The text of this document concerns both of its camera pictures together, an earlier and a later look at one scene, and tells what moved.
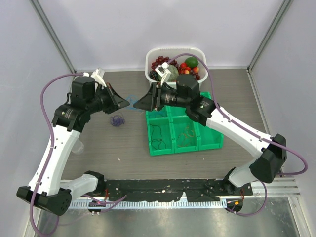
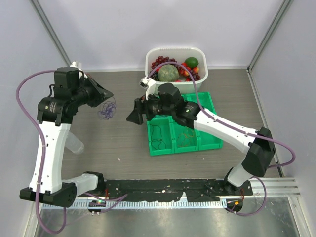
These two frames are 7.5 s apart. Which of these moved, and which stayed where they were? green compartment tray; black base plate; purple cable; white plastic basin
Moved: purple cable
Stayed: green compartment tray; black base plate; white plastic basin
